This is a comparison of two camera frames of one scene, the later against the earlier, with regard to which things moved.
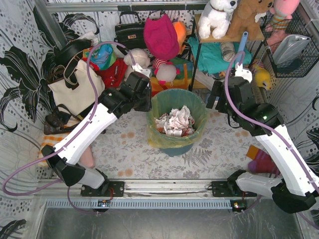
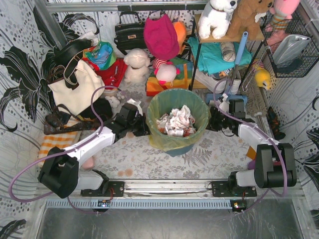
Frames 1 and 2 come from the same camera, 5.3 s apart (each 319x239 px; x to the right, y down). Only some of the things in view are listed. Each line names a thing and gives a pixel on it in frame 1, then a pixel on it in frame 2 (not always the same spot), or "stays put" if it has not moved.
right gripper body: x=220 y=98 -> x=215 y=122
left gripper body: x=145 y=98 -> x=143 y=125
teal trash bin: x=162 y=101 stays put
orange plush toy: x=182 y=33 stays put
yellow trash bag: x=164 y=100 stays put
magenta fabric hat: x=161 y=37 stays put
